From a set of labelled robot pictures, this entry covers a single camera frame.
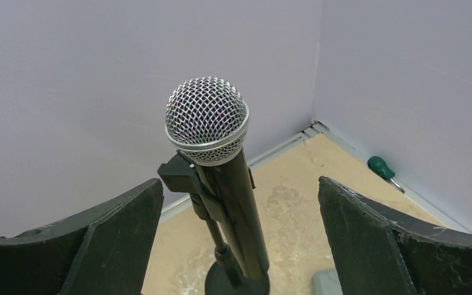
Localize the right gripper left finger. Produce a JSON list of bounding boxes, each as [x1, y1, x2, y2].
[[0, 178, 163, 294]]

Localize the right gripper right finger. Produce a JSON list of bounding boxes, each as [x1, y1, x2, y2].
[[318, 176, 472, 294]]

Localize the round-base mic stand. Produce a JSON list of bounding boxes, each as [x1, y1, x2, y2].
[[157, 152, 270, 294]]

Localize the black handheld microphone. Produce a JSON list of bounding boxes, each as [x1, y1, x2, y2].
[[165, 77, 269, 280]]

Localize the grey plastic case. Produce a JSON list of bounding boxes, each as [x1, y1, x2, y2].
[[312, 269, 343, 295]]

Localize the green handle screwdriver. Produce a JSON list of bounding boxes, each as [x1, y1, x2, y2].
[[367, 156, 405, 194]]

